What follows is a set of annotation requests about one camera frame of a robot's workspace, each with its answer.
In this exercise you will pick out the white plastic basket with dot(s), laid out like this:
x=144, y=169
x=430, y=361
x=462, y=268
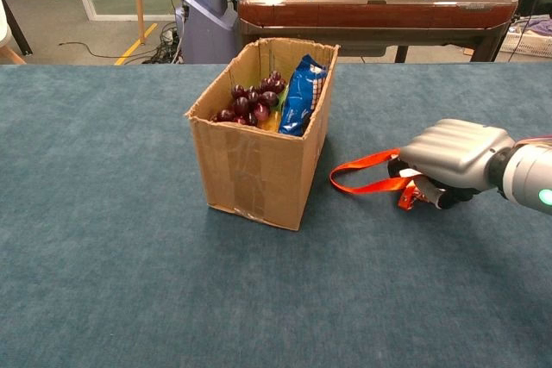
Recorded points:
x=526, y=45

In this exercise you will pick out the orange fruit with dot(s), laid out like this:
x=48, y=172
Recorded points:
x=271, y=123

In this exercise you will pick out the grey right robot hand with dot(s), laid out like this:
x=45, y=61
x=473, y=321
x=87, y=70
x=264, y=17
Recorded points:
x=453, y=148

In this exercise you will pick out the blue snack bag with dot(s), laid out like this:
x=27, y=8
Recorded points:
x=299, y=101

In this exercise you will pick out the green snack bag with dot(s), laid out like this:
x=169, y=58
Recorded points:
x=282, y=95

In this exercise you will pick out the dark red grape bunch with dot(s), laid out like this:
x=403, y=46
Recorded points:
x=241, y=105

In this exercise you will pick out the blue felt table cover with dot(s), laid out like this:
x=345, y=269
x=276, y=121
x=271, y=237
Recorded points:
x=108, y=213

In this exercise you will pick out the brown cardboard box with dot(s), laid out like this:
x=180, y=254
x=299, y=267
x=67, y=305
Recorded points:
x=250, y=170

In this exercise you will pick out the purple cloth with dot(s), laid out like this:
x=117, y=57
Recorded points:
x=541, y=26

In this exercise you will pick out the lavender blue robot base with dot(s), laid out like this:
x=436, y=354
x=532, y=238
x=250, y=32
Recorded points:
x=207, y=27

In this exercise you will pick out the wooden easel leg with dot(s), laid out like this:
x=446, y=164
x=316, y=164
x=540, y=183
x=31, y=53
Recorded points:
x=139, y=6

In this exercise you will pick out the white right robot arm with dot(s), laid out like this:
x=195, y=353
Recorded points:
x=526, y=174

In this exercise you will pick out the white chair with wooden legs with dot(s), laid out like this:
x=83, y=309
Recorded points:
x=3, y=32

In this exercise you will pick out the brown mahjong table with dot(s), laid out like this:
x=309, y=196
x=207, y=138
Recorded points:
x=366, y=10

